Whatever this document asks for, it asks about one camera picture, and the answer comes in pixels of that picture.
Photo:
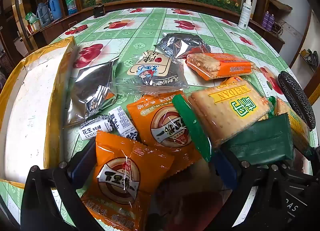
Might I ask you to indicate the white spray bottle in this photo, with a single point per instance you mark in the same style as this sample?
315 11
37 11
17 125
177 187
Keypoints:
244 16

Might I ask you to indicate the small black box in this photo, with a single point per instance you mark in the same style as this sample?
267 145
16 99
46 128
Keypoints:
98 11

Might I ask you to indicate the cracker packet green yellow label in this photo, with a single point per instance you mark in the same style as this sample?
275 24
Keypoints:
225 113
293 123

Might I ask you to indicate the orange sandwich cracker packet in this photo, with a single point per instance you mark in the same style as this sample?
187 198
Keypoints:
220 67

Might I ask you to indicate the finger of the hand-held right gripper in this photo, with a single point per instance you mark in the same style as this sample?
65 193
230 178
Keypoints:
300 171

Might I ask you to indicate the wooden sideboard cabinet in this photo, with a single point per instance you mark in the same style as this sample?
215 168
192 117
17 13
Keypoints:
57 26

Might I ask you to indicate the orange round-logo packet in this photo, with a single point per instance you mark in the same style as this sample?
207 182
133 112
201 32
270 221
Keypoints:
120 178
162 123

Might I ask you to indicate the white tray with yellow rim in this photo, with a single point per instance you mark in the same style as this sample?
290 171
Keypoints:
30 111

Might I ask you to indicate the green white plastic bag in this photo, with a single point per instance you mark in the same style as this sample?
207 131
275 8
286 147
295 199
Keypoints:
71 5

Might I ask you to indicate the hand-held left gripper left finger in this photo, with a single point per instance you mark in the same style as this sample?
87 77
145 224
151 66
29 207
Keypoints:
82 163

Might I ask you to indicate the green fruit-print tablecloth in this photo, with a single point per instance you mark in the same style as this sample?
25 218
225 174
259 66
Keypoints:
150 21

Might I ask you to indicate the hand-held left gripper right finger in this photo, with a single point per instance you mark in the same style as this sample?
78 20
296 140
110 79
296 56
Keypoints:
225 168

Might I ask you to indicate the clear packet with cartoon label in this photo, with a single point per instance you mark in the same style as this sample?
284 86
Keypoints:
150 71

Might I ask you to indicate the grey-blue water jug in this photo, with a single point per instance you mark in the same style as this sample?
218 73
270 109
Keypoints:
43 15

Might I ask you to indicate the dark brown packet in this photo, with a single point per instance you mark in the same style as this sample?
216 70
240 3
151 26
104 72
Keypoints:
195 208

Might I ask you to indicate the dark green packet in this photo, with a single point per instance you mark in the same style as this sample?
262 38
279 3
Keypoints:
262 141

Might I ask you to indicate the silver foil packet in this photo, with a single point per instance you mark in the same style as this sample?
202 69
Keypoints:
90 91
180 43

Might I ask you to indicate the black patterned oval case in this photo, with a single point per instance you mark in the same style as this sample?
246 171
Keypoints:
296 101

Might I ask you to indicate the green white packet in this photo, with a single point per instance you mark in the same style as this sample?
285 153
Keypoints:
31 17

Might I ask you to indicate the wall shelf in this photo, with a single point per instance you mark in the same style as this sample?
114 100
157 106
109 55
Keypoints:
310 58

